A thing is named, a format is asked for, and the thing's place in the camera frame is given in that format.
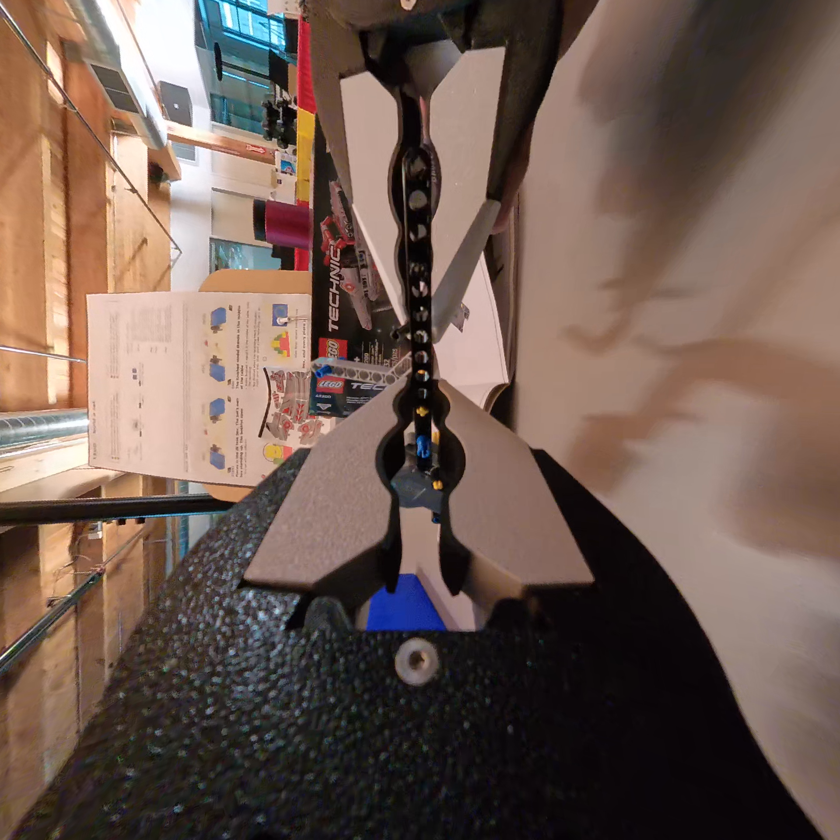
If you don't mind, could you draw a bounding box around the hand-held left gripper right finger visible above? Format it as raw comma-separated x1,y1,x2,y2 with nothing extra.
433,377,595,631

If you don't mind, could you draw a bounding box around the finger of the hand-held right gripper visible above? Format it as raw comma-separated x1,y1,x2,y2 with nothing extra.
425,46,511,329
339,70,421,319

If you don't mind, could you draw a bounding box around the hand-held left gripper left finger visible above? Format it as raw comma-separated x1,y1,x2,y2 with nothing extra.
241,377,413,632

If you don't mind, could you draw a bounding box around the black toy brick beam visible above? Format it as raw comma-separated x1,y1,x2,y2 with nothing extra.
394,146,439,460

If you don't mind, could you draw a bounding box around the beige desk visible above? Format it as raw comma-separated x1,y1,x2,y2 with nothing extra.
515,0,840,840

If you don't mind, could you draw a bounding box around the person's right hand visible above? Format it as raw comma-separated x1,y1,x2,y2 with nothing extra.
491,176,527,235

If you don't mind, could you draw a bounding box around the dark red cylinder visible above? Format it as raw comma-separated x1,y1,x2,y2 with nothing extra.
252,197,313,249

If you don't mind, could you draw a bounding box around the blue storage bin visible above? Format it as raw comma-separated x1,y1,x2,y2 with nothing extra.
365,573,448,632

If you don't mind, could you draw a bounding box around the sticker sheet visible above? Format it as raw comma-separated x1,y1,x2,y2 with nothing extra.
258,366,337,455

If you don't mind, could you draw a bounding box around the black toy set box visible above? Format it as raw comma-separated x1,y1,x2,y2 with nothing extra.
308,117,473,421

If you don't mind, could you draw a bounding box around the open instruction booklet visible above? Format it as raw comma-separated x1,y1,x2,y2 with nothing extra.
434,252,514,411

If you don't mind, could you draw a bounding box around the instruction sheet on board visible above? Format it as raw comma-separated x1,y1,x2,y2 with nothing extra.
197,268,313,505

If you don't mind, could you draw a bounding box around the printed instruction sheet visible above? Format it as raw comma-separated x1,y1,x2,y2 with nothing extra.
85,292,313,488

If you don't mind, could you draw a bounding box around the black metal pole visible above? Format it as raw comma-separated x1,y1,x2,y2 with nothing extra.
0,495,232,527

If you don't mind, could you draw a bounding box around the red and yellow post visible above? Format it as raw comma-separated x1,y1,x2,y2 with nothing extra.
295,13,317,271

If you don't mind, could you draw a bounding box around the black wall speaker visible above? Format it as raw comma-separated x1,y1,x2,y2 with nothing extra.
157,81,195,126

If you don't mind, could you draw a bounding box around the silver ventilation duct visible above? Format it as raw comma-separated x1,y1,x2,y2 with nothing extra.
62,0,170,151
0,407,90,460

